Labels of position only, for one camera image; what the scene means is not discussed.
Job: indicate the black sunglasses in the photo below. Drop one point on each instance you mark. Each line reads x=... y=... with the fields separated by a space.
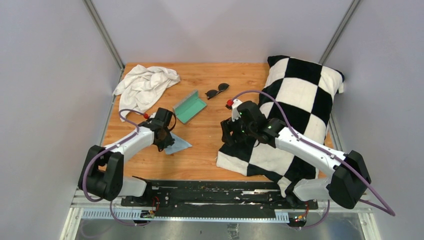
x=214 y=92

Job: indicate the aluminium frame post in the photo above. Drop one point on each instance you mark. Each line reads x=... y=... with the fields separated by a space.
x=352 y=8
x=92 y=10

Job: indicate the white crumpled cloth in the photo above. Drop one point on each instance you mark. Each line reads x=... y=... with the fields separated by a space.
x=143 y=86

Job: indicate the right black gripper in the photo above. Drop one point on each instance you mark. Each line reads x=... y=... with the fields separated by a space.
x=228 y=126

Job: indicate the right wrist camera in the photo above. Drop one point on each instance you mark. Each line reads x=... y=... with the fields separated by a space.
x=233 y=104

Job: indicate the black white checkered blanket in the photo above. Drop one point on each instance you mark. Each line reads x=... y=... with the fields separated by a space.
x=303 y=93

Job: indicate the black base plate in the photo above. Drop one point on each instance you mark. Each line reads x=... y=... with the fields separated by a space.
x=215 y=199

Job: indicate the left aluminium frame post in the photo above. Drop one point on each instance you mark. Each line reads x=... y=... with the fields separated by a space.
x=92 y=10

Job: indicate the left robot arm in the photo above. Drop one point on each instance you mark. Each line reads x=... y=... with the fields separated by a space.
x=102 y=176

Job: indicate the grey glasses case green lining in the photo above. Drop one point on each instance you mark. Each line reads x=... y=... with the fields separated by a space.
x=189 y=107

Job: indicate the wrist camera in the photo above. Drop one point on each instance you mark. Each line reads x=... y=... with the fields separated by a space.
x=149 y=117
x=233 y=104

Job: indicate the right aluminium frame post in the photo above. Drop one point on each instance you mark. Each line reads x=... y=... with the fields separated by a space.
x=352 y=8

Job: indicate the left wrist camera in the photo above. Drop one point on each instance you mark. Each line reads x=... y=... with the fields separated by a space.
x=149 y=117

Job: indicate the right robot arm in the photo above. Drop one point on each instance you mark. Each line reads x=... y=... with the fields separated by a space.
x=347 y=177

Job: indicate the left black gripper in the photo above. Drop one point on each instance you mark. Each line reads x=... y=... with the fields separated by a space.
x=169 y=141

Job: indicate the light blue lens cloth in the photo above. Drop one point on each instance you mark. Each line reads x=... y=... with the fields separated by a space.
x=178 y=145

